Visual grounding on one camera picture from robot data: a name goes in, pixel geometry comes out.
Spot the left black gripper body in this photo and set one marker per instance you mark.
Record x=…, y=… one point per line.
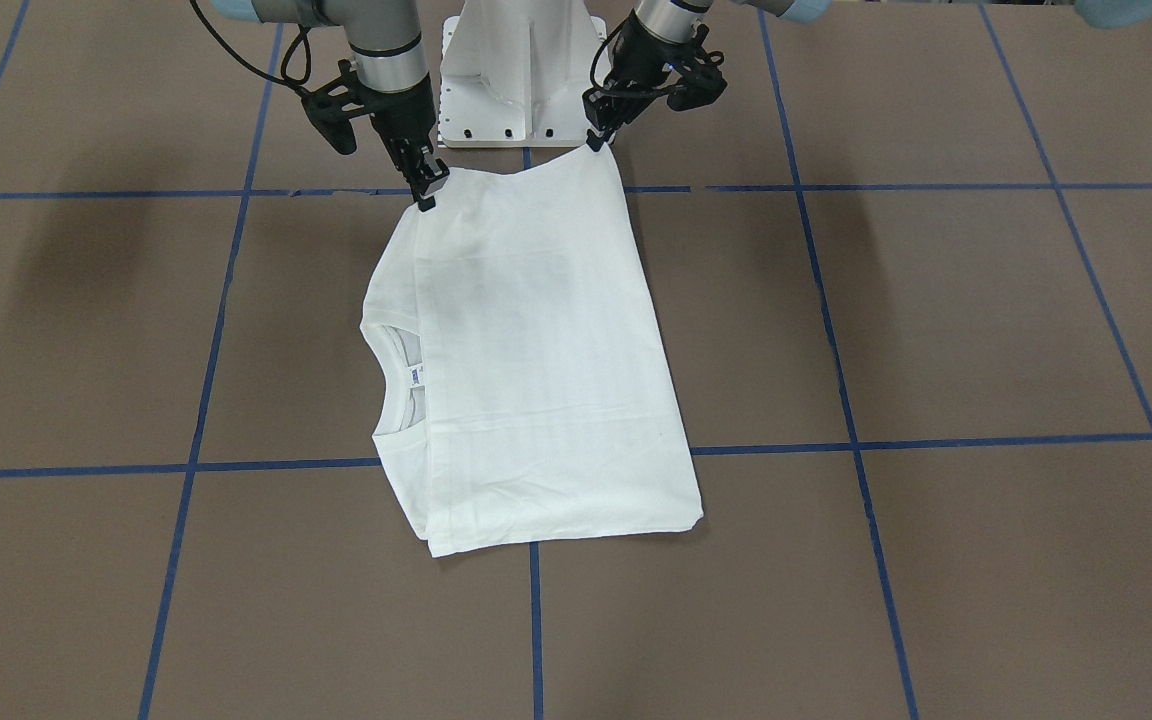
x=639, y=62

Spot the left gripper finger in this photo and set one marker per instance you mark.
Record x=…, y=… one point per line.
x=600, y=137

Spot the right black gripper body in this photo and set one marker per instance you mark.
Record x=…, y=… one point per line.
x=399, y=115

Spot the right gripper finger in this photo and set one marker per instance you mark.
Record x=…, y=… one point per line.
x=427, y=177

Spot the white long-sleeve printed shirt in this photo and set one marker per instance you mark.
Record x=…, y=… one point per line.
x=527, y=391

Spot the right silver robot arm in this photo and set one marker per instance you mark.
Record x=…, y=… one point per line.
x=386, y=79

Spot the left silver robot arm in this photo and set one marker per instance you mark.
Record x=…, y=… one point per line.
x=670, y=20

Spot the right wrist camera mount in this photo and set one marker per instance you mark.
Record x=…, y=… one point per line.
x=331, y=108

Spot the white central pillar mount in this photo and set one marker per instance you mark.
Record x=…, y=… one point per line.
x=514, y=73

